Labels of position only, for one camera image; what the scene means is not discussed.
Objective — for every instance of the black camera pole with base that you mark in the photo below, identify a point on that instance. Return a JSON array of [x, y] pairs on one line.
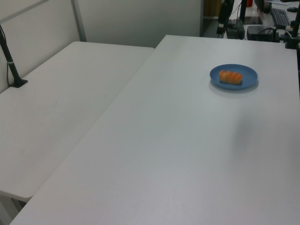
[[9, 63]]

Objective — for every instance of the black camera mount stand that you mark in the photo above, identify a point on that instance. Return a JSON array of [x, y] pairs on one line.
[[292, 37]]

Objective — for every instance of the blue round plate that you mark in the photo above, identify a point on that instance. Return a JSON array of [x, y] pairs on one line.
[[248, 72]]

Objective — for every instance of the dark flat pad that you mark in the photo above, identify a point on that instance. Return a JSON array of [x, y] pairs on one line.
[[254, 20]]

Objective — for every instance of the black box device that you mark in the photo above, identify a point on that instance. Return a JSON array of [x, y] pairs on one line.
[[236, 30]]

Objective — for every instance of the brown wooden cabinet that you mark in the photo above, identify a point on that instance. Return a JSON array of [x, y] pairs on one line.
[[211, 8]]

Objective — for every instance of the grey metal partition corner post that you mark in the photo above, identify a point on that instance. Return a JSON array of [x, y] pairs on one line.
[[79, 21]]

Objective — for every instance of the white side table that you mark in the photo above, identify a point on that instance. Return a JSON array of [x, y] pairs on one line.
[[65, 93]]

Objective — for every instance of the black computer keyboard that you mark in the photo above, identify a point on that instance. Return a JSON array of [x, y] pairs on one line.
[[281, 17]]

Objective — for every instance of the black stand with clamp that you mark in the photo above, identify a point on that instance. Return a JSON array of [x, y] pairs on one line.
[[226, 11]]

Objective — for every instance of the black computer mouse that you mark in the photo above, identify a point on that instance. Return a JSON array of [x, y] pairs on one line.
[[292, 9]]

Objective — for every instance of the black monitor stand pole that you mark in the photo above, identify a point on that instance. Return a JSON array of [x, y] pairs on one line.
[[242, 10]]

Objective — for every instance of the black mini computer box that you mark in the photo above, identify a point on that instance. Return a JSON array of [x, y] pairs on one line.
[[257, 31]]

